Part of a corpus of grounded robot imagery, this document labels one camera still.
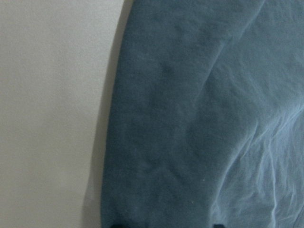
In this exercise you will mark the black printed t-shirt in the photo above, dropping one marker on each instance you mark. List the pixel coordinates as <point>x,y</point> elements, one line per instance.
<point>206,128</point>

